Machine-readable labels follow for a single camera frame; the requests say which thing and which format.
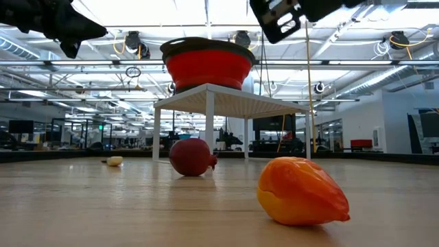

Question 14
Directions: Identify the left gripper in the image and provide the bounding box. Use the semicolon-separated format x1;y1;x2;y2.
0;0;108;60

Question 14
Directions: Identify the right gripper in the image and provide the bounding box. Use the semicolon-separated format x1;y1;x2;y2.
249;0;364;45

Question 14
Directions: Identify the red collapsible bowl grey rim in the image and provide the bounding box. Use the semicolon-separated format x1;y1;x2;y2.
160;36;257;94

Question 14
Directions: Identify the black computer monitor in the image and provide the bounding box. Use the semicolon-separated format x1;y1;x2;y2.
8;119;35;134

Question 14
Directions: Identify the black equipment cart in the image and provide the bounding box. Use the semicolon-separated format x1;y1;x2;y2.
252;115;296;154

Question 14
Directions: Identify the white perforated metal riser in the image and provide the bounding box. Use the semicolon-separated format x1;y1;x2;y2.
152;82;312;162

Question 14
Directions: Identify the red cabinet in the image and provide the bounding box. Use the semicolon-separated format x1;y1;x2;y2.
349;139;374;149

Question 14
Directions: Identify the dark red toy pomegranate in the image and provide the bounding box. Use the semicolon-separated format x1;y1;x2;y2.
168;138;219;178

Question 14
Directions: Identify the black display panel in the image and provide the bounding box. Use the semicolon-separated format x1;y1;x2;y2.
407;108;439;155

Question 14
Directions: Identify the small orange toy peach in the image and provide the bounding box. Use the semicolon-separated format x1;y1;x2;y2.
257;156;351;226

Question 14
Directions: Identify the black hanging cable ring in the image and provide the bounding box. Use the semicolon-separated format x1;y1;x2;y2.
125;66;142;79

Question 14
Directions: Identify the black robot cell frame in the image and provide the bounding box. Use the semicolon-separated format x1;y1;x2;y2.
50;118;113;150

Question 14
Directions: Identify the black aluminium rig frame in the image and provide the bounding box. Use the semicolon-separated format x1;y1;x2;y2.
0;150;439;166

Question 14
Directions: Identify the knife with cream handle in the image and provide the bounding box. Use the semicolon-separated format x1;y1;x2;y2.
101;156;123;168

